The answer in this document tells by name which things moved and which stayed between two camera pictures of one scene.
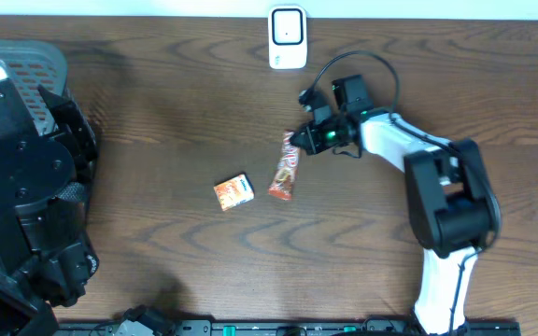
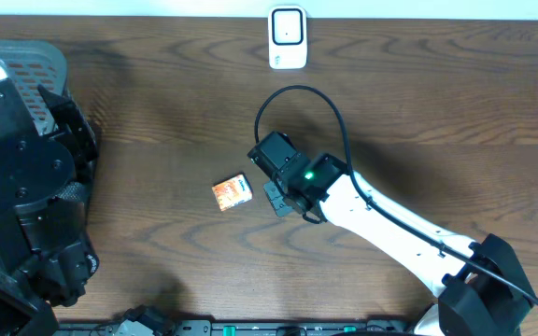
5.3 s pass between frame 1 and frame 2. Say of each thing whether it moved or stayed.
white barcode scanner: stayed
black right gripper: moved
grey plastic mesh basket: stayed
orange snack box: stayed
